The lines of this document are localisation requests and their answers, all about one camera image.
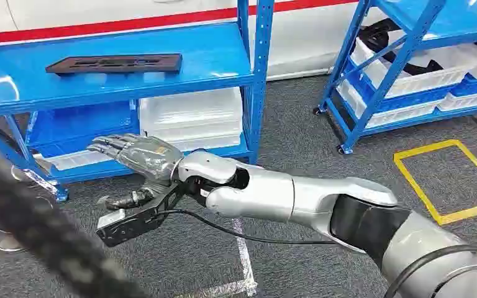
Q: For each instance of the round metal floor base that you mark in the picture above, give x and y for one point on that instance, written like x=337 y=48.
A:
x=6 y=242

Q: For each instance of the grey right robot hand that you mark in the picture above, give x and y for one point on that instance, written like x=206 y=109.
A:
x=148 y=156

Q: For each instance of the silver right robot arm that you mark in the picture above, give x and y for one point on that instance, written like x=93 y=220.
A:
x=263 y=193

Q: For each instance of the black slotted plastic panel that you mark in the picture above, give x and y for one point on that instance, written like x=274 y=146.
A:
x=115 y=63

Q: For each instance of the white car body red stripe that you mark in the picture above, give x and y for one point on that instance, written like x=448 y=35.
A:
x=300 y=37

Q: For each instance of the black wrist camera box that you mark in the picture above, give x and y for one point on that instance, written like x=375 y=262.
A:
x=135 y=224

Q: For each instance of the yellow floor tape square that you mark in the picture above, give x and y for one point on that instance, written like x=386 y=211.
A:
x=417 y=181

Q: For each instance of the stack of white plastic bins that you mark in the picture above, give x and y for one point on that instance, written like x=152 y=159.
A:
x=193 y=115

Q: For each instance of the black parts in bin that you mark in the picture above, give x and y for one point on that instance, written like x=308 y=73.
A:
x=380 y=39

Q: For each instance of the blue metal shelf rack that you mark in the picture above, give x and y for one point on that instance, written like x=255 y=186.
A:
x=139 y=61
x=403 y=45

